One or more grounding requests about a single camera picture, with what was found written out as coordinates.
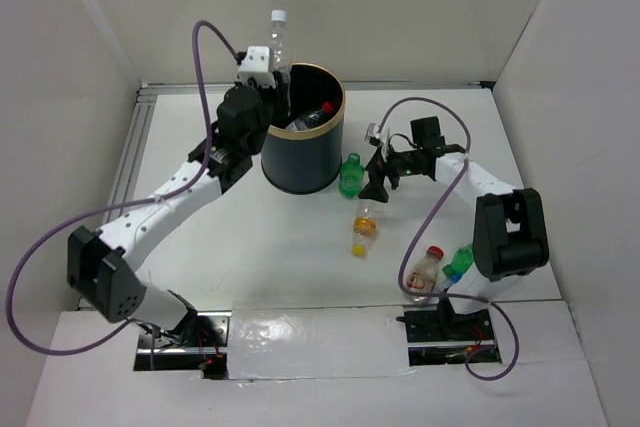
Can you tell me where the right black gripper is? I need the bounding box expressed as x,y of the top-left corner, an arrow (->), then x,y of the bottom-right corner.
359,141 -> 423,203

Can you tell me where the clear bottle red cap red label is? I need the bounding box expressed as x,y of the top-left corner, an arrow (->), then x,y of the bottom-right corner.
286,101 -> 336,131

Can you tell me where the clear bottle white cap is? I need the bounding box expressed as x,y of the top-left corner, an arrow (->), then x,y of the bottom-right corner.
267,8 -> 294,121

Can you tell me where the brown bottle red cap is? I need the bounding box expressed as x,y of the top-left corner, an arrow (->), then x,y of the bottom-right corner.
404,245 -> 444,305

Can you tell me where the green Sprite bottle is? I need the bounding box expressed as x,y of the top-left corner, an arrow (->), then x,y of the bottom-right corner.
442,244 -> 474,283

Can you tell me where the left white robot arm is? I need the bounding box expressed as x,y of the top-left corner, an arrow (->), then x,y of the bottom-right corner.
67,72 -> 290,346

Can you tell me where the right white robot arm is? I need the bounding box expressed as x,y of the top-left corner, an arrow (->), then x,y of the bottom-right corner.
359,116 -> 549,339

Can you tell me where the black bin with gold rim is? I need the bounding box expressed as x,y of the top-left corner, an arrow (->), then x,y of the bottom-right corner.
261,63 -> 346,195

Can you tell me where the small green bottle upright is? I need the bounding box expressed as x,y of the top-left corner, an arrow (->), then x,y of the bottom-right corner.
339,152 -> 365,199

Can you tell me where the clear bottle orange label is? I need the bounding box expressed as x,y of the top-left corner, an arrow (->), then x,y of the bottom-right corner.
351,199 -> 383,259

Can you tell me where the clear bottle blue label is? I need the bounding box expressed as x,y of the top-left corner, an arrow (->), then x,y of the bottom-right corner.
437,274 -> 461,292

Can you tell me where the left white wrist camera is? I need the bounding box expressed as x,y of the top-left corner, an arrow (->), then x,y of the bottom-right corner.
236,46 -> 276,89

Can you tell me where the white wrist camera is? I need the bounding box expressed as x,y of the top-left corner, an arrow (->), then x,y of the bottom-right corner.
364,123 -> 390,160
236,46 -> 276,89

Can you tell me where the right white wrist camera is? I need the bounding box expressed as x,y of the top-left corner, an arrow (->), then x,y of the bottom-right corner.
364,123 -> 390,160

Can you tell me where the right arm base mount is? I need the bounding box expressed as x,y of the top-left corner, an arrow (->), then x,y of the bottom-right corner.
396,300 -> 501,367

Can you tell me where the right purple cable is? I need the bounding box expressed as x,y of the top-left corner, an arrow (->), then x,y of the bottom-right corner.
375,96 -> 517,381

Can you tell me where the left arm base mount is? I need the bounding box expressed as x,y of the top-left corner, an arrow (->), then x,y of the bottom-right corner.
133,312 -> 231,380

